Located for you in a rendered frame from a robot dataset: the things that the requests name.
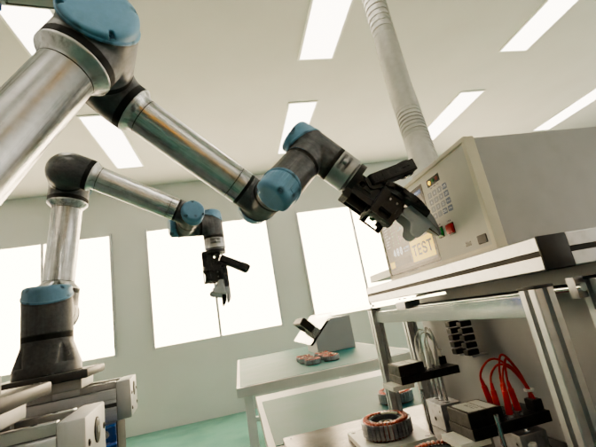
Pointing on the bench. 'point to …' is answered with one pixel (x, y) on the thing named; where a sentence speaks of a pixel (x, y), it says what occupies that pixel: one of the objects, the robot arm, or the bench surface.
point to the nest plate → (394, 440)
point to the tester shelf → (497, 264)
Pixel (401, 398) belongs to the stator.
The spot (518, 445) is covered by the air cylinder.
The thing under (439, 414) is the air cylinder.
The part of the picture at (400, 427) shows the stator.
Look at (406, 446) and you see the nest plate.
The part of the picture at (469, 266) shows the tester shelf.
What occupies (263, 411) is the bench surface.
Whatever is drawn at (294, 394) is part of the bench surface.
